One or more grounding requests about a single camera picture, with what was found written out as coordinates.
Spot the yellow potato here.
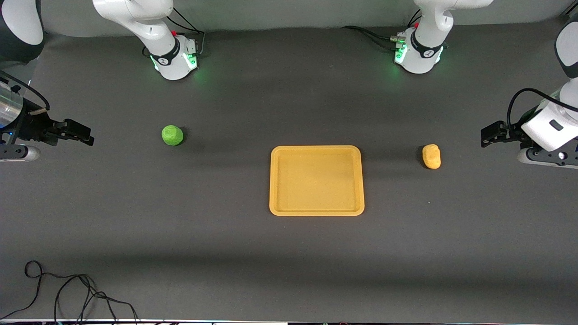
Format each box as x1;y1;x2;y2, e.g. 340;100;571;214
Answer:
422;144;442;170

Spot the green apple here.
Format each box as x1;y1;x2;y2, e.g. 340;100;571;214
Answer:
161;125;184;147

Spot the yellow plastic tray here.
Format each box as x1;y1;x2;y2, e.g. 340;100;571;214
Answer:
269;145;365;217

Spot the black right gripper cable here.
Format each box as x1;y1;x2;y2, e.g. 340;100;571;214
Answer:
0;70;51;111

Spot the loose thin black cable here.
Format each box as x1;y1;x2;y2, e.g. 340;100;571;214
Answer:
0;260;140;324

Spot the black left arm base cable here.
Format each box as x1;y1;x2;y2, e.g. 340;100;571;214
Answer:
341;9;423;51

